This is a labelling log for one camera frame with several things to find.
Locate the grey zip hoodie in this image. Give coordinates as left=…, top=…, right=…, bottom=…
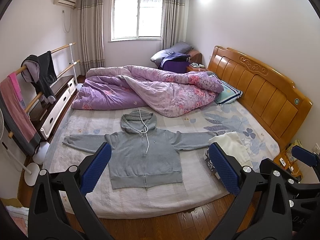
left=63, top=109, right=217, bottom=189

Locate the far wooden nightstand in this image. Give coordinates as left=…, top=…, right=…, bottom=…
left=187, top=62, right=207, bottom=72

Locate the black grey hanging jacket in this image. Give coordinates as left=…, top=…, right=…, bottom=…
left=21, top=51, right=57, bottom=104

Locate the white standing fan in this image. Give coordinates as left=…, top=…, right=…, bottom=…
left=0, top=112, right=40, bottom=186

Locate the wooden headboard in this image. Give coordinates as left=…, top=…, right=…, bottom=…
left=208, top=46, right=312, bottom=151

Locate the purple floral duvet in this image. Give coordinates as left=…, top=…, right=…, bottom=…
left=72, top=65, right=223, bottom=118

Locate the window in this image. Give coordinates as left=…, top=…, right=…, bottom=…
left=111, top=0, right=164, bottom=41

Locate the left grey curtain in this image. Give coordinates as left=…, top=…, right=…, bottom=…
left=76, top=0, right=105, bottom=75

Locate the grey pillow on chair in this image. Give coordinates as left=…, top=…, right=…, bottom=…
left=150, top=42, right=193, bottom=66

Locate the white drawer cabinet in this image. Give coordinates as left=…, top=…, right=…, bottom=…
left=29, top=75, right=76, bottom=140

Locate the wooden nightstand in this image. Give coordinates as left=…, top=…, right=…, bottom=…
left=187, top=62, right=207, bottom=72
left=273, top=140, right=303, bottom=181

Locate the wooden clothes rack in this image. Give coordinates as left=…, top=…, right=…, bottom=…
left=7, top=42, right=81, bottom=139

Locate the grey curtain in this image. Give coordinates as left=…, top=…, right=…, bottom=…
left=76, top=0, right=105, bottom=75
left=162, top=0, right=189, bottom=49

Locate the purple cloth on chair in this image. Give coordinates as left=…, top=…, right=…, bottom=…
left=159, top=52, right=190, bottom=74

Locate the white folded garment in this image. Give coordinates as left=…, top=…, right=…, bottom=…
left=208, top=132, right=253, bottom=168

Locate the cardboard box with cloth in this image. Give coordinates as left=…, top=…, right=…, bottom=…
left=1, top=198, right=29, bottom=236

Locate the right grey curtain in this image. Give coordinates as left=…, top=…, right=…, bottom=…
left=162, top=0, right=189, bottom=49

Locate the near wooden nightstand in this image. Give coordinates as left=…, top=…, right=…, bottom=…
left=273, top=140, right=303, bottom=181

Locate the teal striped pillow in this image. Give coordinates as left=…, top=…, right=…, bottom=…
left=214, top=80, right=243, bottom=105

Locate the pink grey hanging towel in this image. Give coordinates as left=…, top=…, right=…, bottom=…
left=1, top=73, right=41, bottom=156

